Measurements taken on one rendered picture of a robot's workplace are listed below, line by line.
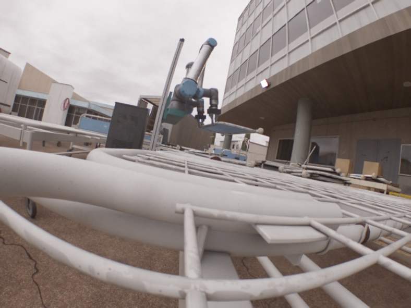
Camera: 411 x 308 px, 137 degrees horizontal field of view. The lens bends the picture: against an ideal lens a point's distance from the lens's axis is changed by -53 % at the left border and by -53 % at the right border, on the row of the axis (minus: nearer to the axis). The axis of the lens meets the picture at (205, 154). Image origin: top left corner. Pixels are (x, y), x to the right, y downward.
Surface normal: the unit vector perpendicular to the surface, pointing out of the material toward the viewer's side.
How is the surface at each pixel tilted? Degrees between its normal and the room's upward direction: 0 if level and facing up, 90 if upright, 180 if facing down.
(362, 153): 90
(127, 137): 90
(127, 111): 90
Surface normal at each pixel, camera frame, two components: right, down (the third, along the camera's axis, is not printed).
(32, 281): 0.20, -0.98
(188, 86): 0.40, 0.17
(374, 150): -0.95, -0.20
